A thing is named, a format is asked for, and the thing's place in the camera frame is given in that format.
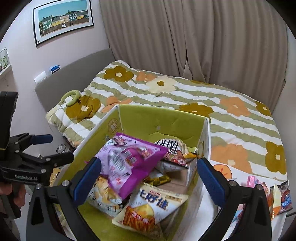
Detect white cup on shelf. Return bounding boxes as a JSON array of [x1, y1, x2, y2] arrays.
[[0, 48, 10, 70]]

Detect green ring toy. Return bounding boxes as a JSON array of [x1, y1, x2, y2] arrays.
[[61, 90, 80, 106]]

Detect cheese sticks snack bag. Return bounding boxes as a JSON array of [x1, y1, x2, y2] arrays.
[[111, 183, 189, 239]]

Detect dark blue red snack bag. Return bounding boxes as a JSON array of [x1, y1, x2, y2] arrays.
[[278, 180, 292, 214]]

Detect grey potato chip bag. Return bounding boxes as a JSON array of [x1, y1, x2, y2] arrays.
[[86, 176, 124, 217]]

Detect orange cream snack bag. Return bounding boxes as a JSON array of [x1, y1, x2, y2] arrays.
[[267, 184, 281, 220]]

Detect white blue wall device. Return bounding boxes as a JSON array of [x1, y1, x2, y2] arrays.
[[34, 65, 61, 84]]

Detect pink marshmallow snack bag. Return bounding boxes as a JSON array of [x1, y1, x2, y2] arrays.
[[247, 176, 269, 197]]

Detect beige curtain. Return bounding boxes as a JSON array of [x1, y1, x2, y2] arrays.
[[100, 1, 288, 110]]

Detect floral striped quilt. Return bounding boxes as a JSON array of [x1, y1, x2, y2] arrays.
[[46, 60, 287, 181]]

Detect green cardboard box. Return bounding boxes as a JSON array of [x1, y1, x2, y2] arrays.
[[56, 104, 212, 240]]

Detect person left hand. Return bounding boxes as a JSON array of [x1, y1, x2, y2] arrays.
[[1, 183, 26, 219]]

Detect framed houses picture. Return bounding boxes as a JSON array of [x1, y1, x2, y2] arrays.
[[33, 0, 94, 46]]

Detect purple snack bag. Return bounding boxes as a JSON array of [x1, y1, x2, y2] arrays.
[[95, 133, 168, 199]]

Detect grey headboard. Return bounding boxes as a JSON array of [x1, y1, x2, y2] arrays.
[[35, 48, 115, 112]]

